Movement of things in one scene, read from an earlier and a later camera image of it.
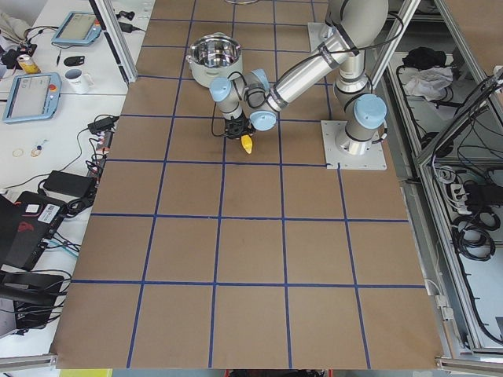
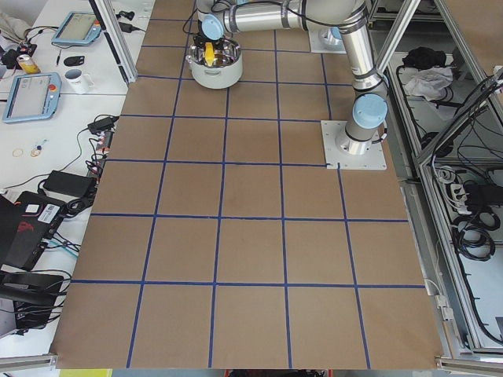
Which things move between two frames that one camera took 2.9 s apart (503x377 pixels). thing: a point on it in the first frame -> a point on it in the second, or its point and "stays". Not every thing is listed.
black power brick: x=68 y=184 stays
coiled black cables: x=473 y=230 stays
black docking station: x=34 y=294 stays
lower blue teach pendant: x=33 y=96 stays
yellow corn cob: x=247 y=143 -> x=209 y=53
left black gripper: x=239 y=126 -> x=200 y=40
